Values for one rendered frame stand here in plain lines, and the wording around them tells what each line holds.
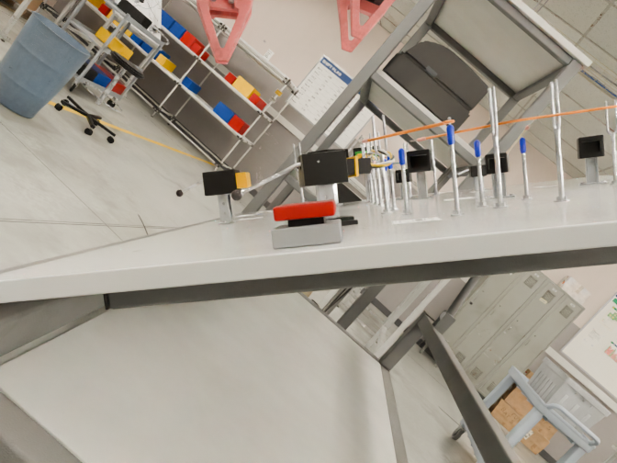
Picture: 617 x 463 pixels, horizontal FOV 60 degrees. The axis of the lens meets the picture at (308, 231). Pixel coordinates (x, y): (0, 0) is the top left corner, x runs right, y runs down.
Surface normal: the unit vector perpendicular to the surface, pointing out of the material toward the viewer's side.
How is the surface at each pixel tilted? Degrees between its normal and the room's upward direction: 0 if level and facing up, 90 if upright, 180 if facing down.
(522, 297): 90
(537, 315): 90
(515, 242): 90
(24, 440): 0
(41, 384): 0
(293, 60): 90
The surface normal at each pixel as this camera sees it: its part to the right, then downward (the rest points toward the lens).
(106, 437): 0.65, -0.75
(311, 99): -0.19, -0.01
